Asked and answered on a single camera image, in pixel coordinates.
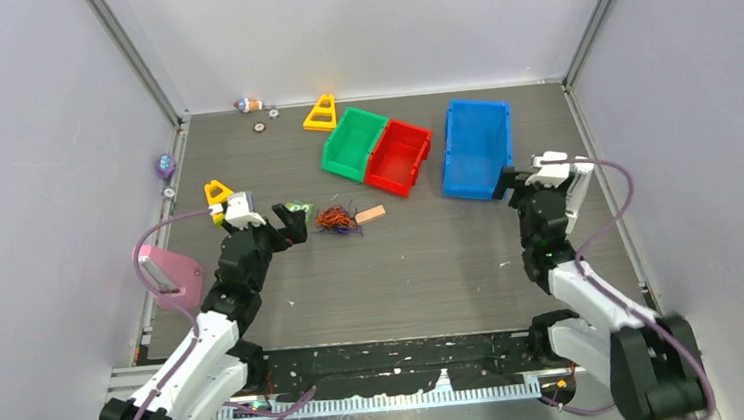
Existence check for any wooden block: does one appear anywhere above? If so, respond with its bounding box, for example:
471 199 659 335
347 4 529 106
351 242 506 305
354 205 386 225

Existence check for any purple toy tile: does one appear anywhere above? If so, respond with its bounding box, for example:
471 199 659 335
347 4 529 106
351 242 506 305
156 153 177 180

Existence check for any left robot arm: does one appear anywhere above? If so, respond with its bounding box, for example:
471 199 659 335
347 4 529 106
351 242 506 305
98 202 308 420

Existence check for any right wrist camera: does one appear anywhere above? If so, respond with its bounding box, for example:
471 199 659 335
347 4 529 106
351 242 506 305
525 151 572 188

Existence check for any white grey stand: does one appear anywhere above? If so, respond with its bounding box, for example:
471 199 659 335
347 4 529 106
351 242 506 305
565 156 594 235

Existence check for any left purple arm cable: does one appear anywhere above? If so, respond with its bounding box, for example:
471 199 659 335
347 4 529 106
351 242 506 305
100 207 230 420

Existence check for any clown figurine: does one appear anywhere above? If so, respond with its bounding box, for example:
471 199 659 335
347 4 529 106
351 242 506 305
232 97 264 114

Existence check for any orange cable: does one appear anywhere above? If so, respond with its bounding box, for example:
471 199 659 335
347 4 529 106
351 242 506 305
314 203 361 236

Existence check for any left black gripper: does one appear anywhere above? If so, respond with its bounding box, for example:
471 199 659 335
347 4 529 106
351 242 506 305
220 202 309 294

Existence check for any yellow triangle block near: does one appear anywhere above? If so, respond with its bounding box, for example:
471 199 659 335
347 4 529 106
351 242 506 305
204 179 234 228

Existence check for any green plastic bin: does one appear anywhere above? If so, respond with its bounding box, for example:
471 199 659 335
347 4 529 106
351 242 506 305
320 106 389 183

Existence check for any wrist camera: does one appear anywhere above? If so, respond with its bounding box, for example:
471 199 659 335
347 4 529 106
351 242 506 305
525 151 572 188
208 191 268 230

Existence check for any yellow triangle block far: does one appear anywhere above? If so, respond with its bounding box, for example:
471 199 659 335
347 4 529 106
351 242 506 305
302 94 338 132

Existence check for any blue plastic bin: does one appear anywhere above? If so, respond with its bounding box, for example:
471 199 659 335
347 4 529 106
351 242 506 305
442 99 513 201

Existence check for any yellow triangle block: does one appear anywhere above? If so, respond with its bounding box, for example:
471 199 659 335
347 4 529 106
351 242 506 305
204 179 234 228
302 94 338 132

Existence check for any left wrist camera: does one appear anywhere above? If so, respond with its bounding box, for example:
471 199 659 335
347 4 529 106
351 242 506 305
208 191 268 230

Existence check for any pink stand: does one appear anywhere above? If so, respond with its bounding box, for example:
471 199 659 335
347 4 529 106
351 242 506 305
136 245 204 312

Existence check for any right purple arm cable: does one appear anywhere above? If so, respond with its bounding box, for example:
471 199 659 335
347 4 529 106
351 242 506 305
521 147 718 420

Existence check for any red plastic bin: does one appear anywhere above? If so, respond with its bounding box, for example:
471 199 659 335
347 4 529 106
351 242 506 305
363 119 433 198

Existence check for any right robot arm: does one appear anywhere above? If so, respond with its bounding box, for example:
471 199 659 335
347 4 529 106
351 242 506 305
492 153 716 420

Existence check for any green owl toy tile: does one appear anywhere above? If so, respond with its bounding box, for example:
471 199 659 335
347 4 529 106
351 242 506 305
284 201 316 222

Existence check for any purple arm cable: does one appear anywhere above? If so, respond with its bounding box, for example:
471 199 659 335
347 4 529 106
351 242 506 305
100 207 230 420
521 147 718 420

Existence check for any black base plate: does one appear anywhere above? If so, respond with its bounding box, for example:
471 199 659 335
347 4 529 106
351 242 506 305
235 329 572 403

